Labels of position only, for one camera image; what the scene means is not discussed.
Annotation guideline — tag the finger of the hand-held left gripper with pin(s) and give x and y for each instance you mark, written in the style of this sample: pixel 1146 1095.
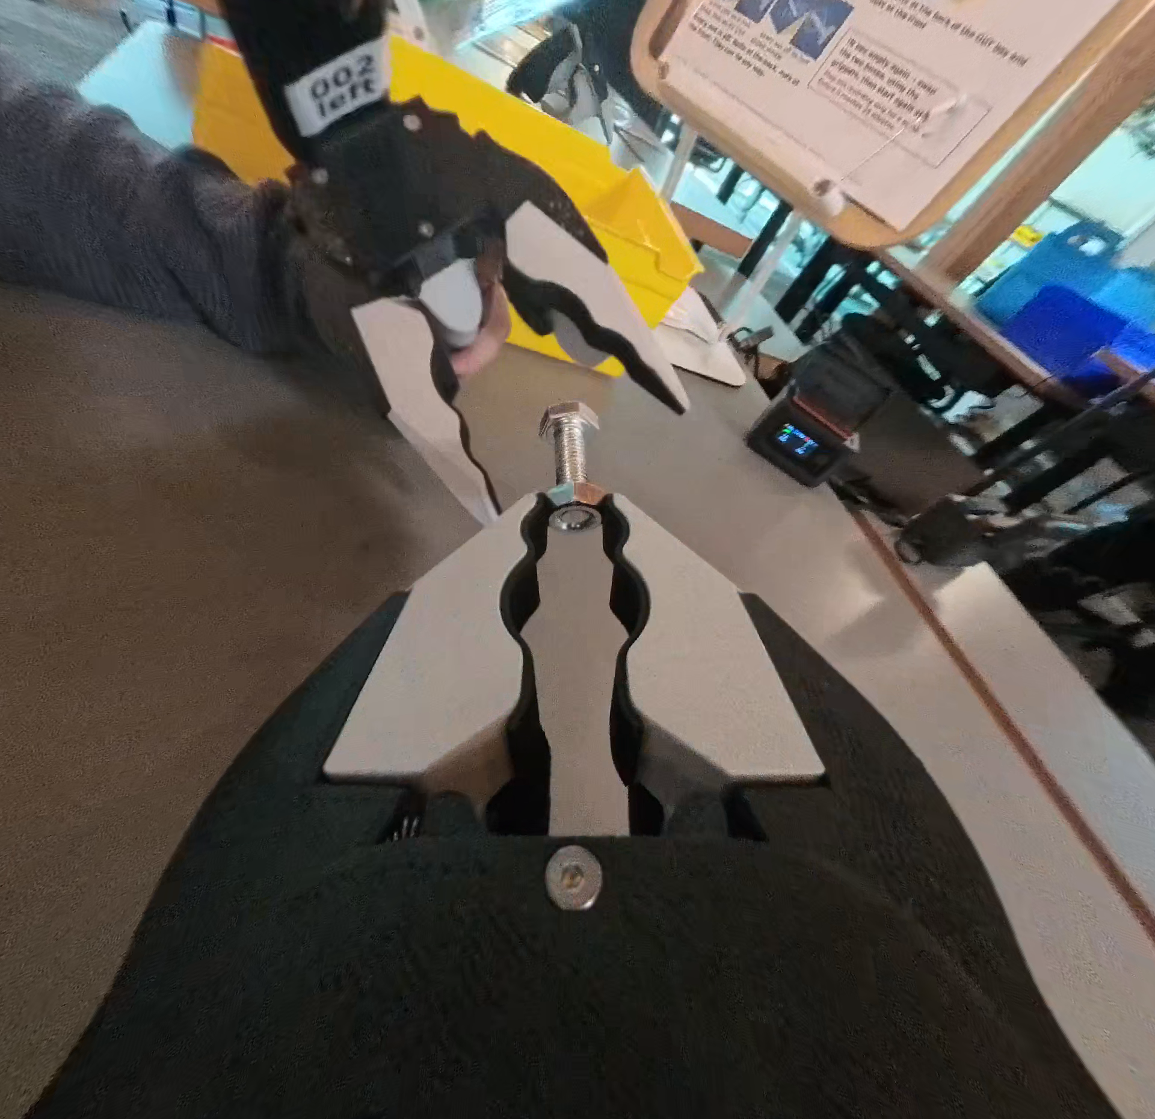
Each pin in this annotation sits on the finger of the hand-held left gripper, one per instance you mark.
pixel 406 370
pixel 587 270

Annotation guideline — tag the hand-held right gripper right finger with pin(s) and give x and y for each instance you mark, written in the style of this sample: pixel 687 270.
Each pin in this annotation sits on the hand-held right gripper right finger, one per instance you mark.
pixel 721 685

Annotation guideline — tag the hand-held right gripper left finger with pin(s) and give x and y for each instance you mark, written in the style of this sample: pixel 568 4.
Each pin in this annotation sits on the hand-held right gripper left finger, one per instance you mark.
pixel 433 685

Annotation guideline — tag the silver hex bolt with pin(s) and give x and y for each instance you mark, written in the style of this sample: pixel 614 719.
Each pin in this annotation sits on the silver hex bolt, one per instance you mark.
pixel 568 447

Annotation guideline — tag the silver hex nut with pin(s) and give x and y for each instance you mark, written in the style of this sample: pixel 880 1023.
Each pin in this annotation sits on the silver hex nut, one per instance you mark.
pixel 552 491

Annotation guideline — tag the person's left forearm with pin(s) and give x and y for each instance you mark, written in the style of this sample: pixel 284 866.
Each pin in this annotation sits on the person's left forearm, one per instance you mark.
pixel 136 207

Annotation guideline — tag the person's left hand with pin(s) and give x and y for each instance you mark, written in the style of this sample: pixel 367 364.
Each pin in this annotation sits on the person's left hand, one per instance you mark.
pixel 494 334

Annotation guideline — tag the yellow plastic bin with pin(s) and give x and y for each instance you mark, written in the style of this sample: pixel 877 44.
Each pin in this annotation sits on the yellow plastic bin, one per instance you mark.
pixel 646 224

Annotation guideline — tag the black power adapter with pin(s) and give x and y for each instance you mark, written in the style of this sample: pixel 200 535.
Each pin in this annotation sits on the black power adapter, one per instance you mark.
pixel 753 338

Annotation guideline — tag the black charging case with screen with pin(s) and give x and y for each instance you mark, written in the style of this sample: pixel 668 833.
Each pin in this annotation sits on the black charging case with screen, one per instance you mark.
pixel 803 441

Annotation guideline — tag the instruction board with white stand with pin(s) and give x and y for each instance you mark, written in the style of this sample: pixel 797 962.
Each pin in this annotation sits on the instruction board with white stand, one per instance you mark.
pixel 857 54

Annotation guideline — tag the blue plastic bin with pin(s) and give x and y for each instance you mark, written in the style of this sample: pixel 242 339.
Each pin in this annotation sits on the blue plastic bin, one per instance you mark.
pixel 1083 343

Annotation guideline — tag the wooden post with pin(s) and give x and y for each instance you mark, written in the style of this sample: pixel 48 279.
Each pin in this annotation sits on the wooden post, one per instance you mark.
pixel 1083 126

